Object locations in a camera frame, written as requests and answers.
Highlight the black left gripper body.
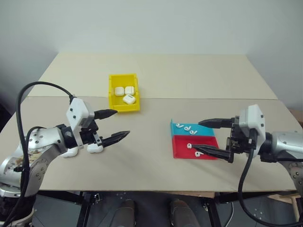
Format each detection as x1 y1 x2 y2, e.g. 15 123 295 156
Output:
79 119 105 147

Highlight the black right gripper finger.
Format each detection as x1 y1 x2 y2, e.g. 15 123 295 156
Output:
197 118 234 130
191 144 232 162

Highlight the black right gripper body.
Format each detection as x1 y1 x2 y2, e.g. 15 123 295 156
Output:
225 115 252 164

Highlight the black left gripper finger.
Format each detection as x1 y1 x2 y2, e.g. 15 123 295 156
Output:
101 130 131 148
94 109 118 120

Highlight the yellow plastic bin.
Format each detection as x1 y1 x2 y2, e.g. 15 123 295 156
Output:
108 73 142 114

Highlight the red plastic tray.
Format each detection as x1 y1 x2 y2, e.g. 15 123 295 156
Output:
171 135 221 161

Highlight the dark rounded shape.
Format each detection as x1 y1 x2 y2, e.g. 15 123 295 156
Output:
113 199 136 227
169 199 197 227

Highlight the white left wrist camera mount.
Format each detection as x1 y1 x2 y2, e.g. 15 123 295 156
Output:
66 97 96 149

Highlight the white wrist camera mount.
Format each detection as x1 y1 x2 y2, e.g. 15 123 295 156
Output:
238 104 265 136
66 97 96 149

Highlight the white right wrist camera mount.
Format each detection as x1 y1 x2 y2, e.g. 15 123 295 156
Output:
238 104 265 136

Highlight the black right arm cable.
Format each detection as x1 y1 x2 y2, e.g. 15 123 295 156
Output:
237 133 303 226

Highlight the black metal table frame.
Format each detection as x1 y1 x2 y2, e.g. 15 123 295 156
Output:
35 190 240 227

